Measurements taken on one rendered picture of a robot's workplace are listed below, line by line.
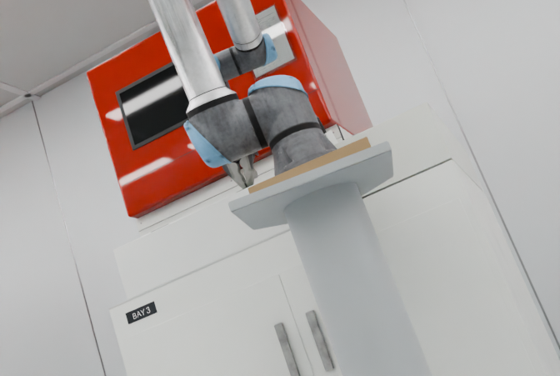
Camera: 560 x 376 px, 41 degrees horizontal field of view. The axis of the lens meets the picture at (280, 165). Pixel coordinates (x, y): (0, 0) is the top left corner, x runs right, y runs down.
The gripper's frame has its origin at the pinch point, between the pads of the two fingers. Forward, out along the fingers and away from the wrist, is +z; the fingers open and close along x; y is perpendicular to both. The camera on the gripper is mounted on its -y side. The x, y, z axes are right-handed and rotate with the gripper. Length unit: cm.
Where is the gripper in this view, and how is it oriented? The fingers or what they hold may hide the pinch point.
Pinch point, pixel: (247, 186)
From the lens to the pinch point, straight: 191.4
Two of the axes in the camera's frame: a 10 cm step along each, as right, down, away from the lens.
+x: -8.7, 4.1, 2.8
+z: 3.3, 9.0, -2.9
